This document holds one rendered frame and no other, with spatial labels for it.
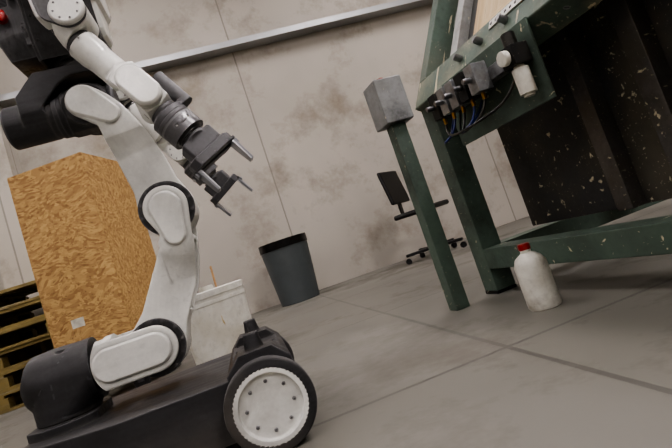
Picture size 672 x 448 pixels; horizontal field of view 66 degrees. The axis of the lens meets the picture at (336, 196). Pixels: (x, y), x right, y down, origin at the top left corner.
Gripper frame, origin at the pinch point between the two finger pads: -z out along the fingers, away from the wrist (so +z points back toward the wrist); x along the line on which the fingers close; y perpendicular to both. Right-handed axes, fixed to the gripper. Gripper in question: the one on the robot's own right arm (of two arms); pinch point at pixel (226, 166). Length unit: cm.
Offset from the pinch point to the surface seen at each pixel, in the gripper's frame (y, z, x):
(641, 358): -27, -87, 14
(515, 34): -6, -32, 86
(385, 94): 50, -10, 83
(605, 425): -39, -77, -7
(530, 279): 23, -82, 44
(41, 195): 170, 98, -14
